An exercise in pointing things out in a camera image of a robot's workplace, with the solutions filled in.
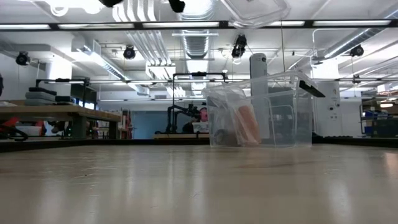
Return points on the clear plastic zip bag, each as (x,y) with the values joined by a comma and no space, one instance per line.
(222,115)

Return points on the black background robot arm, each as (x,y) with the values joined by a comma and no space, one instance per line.
(178,110)

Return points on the pink background object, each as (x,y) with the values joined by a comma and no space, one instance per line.
(203,114)

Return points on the stack of grey pads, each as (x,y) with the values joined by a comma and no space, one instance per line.
(40,96)

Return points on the wooden background table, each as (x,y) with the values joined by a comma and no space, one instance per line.
(62,111)

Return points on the person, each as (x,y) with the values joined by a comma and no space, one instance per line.
(188,127)

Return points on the red cabinet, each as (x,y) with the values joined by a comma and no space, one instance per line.
(127,124)

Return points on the small clear background bin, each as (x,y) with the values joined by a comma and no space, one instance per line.
(201,127)

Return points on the wooden background workbench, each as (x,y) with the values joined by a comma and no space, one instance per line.
(174,136)

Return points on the red object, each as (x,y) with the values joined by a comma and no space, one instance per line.
(11,123)

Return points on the white cabinet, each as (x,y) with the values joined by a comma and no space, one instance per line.
(342,112)

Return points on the blue storage shelving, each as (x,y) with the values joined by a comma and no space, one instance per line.
(381,124)

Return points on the black overhead frame bar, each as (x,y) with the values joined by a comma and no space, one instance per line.
(93,26)

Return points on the black stand frame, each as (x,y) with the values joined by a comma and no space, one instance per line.
(62,80)

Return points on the white cylindrical post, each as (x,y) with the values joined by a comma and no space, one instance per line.
(258,65)

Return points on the black table frame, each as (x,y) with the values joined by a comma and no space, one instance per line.
(93,143)

